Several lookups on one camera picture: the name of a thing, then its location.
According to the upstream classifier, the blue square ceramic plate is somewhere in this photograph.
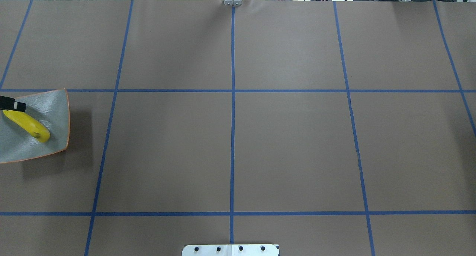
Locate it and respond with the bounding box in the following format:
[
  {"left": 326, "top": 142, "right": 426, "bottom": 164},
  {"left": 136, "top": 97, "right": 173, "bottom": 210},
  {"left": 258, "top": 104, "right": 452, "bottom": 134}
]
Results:
[{"left": 0, "top": 88, "right": 70, "bottom": 163}]

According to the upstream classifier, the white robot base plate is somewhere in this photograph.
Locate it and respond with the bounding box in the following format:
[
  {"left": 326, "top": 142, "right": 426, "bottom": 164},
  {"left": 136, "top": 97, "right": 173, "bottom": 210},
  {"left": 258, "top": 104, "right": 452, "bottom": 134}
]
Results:
[{"left": 181, "top": 244, "right": 280, "bottom": 256}]

